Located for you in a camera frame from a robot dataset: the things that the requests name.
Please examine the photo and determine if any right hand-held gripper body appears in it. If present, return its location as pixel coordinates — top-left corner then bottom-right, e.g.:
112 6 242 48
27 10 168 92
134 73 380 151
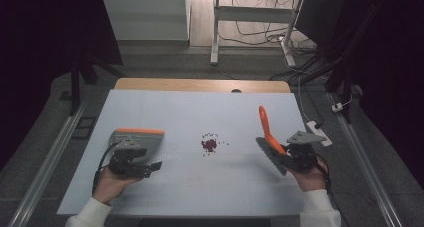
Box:
285 129 328 173

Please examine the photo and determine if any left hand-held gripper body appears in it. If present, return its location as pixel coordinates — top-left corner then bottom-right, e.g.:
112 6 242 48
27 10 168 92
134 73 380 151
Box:
108 137 152 180

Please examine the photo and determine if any grey dustpan with orange edge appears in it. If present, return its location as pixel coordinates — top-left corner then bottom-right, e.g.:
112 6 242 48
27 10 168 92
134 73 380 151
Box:
108 128 166 165

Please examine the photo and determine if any orange-handled brush with grey bristles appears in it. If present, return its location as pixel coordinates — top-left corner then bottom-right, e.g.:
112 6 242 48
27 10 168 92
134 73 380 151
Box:
255 105 288 177

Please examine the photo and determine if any pile of red beans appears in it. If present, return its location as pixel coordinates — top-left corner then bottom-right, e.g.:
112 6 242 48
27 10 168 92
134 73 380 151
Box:
200 132 230 157

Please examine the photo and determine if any person's right hand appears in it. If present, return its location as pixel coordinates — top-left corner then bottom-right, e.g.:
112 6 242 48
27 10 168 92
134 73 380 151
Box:
287 157 330 193

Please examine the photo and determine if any person's left hand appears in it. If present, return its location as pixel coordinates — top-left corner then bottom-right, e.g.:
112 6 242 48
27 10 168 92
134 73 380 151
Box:
92 166 142 207

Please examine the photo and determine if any white power strip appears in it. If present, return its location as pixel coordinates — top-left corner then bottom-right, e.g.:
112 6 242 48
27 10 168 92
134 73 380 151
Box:
305 120 334 148

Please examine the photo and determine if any wooden table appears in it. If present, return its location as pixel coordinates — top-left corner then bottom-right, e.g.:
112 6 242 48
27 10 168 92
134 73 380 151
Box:
113 77 292 94

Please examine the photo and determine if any black stand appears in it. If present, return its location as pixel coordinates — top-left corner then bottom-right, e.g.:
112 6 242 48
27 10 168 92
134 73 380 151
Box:
289 0 384 125
59 51 126 117

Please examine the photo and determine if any white cabinet panel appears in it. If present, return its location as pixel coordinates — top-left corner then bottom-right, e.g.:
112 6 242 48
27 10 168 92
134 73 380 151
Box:
100 0 192 42

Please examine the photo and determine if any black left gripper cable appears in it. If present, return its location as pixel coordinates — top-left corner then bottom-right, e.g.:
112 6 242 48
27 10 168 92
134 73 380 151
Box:
91 141 122 197

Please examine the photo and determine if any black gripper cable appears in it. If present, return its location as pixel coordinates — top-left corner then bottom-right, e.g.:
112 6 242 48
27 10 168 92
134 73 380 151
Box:
91 141 122 197
314 154 333 192

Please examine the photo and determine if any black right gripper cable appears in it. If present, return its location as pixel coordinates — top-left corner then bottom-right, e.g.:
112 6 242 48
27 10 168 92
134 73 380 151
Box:
314 154 333 192

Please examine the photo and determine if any metal floor rail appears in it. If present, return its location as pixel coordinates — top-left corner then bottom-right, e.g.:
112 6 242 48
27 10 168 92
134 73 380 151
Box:
7 101 88 227
327 92 405 227

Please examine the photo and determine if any tangle of black floor cables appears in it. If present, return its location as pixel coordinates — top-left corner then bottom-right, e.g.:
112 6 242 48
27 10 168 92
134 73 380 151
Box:
218 0 321 83

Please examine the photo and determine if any white desk frame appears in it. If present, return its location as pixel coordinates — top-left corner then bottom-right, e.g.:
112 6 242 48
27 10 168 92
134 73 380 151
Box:
209 0 305 68

